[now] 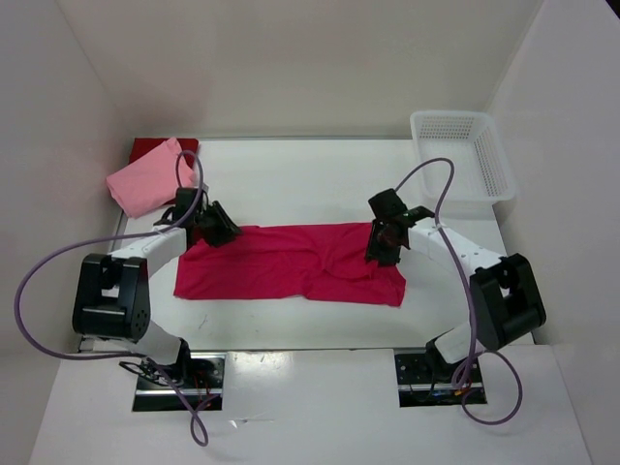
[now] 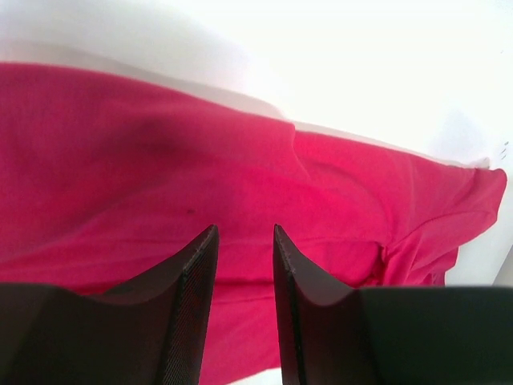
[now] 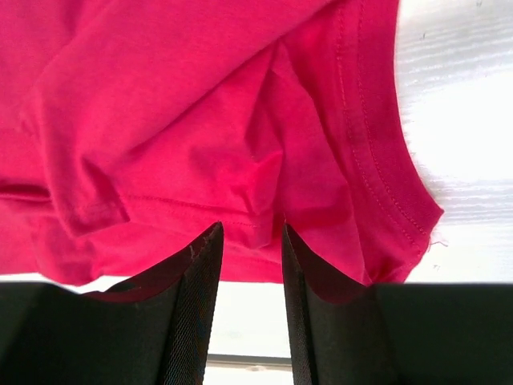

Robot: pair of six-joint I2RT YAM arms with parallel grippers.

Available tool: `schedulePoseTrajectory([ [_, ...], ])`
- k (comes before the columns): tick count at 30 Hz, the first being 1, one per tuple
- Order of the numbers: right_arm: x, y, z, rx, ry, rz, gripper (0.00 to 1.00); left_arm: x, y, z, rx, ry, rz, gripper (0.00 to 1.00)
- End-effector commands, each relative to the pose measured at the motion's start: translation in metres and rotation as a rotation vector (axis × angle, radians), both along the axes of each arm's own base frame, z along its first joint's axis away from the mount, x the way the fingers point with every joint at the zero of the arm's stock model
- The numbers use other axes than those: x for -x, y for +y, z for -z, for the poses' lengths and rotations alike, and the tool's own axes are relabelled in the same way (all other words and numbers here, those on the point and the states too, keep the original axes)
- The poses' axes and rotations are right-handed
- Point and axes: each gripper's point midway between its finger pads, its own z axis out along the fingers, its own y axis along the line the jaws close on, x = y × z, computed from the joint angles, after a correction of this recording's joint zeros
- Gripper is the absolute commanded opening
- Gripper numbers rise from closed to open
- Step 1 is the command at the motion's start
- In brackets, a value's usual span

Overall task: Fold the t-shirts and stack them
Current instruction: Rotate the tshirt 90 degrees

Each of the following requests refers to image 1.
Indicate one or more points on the white plastic basket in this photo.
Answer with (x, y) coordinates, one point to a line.
(470, 140)

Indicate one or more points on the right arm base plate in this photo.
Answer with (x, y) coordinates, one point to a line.
(421, 383)

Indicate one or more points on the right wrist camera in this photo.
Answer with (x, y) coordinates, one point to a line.
(387, 205)

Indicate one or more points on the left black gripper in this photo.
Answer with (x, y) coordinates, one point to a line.
(228, 229)

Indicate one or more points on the pink t shirt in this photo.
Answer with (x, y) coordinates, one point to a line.
(152, 180)

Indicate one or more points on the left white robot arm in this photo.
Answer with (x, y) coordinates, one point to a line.
(113, 297)

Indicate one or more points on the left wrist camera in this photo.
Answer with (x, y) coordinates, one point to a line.
(184, 198)

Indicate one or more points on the dark red t shirt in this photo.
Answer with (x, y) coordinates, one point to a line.
(142, 146)

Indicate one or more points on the crimson t shirt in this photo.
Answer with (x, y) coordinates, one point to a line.
(318, 262)

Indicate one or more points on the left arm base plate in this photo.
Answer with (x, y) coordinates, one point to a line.
(203, 387)

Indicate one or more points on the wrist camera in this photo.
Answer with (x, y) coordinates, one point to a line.
(387, 205)
(184, 198)

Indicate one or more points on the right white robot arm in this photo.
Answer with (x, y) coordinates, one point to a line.
(502, 294)

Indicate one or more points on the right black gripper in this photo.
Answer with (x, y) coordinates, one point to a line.
(374, 252)

